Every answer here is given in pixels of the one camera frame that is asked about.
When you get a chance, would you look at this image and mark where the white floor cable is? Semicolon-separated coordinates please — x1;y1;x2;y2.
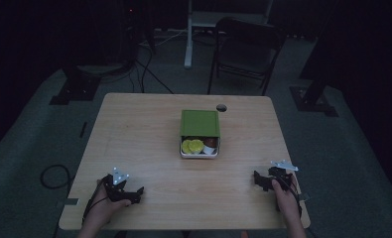
139;29;189;48

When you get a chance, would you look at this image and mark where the person's left hand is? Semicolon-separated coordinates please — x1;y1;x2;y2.
83;179;132;229

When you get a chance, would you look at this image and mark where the green drawer box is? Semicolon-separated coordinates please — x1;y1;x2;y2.
179;109;221;139

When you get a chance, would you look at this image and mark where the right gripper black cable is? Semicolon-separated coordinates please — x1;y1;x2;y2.
276;177;304;220

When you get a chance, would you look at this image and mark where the black coiled cable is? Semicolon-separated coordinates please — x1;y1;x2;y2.
39;164;73;190

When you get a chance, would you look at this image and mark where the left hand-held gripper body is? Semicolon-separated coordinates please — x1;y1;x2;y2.
102;167;137;203

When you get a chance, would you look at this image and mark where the white metal stand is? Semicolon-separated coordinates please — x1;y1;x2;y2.
183;0;275;69

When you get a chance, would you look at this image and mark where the black stand base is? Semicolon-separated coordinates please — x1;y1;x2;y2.
289;0;339;118
49;64;102;106

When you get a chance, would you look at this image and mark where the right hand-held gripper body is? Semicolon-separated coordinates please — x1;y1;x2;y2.
267;160;299;192

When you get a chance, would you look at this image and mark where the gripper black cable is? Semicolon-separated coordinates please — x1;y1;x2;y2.
81;179;109;226
276;177;304;220

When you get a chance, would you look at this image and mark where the black folding chair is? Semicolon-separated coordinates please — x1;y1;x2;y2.
206;17;288;97

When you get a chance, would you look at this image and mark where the person's right hand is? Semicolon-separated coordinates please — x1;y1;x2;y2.
271;175;303;229

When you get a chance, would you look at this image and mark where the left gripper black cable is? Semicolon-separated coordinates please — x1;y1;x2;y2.
81;179;109;226

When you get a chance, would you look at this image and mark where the black floor cable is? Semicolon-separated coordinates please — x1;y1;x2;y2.
130;31;176;95

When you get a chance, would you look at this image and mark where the yellow lidded cup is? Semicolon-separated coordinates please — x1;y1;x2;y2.
181;139;193;155
188;139;204;155

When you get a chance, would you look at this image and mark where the brown round item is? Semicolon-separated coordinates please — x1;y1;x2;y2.
202;136;218;149

